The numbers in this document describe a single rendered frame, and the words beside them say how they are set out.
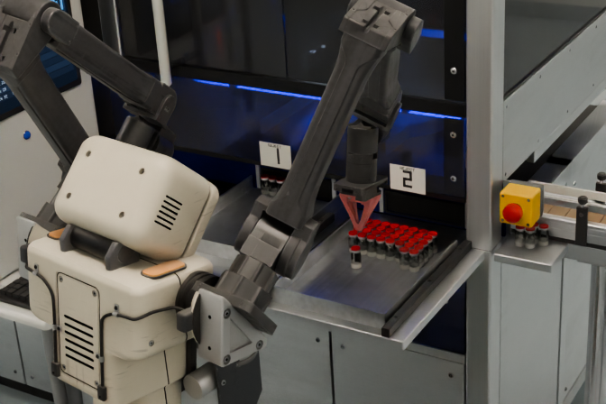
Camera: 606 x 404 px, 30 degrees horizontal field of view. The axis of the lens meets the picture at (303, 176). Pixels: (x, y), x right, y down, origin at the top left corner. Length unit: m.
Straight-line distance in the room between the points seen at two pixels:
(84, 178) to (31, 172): 0.92
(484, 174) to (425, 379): 0.57
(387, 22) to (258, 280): 0.42
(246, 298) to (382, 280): 0.73
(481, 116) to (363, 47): 0.76
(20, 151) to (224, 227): 0.50
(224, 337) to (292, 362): 1.25
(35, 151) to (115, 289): 1.05
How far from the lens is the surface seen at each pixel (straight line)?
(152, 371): 1.83
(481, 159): 2.39
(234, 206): 2.72
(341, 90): 1.64
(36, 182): 2.72
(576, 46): 2.83
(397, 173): 2.49
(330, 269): 2.41
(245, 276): 1.68
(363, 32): 1.62
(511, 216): 2.37
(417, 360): 2.70
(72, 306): 1.80
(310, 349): 2.85
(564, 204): 2.51
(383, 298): 2.30
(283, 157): 2.62
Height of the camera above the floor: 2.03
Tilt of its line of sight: 24 degrees down
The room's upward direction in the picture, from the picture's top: 4 degrees counter-clockwise
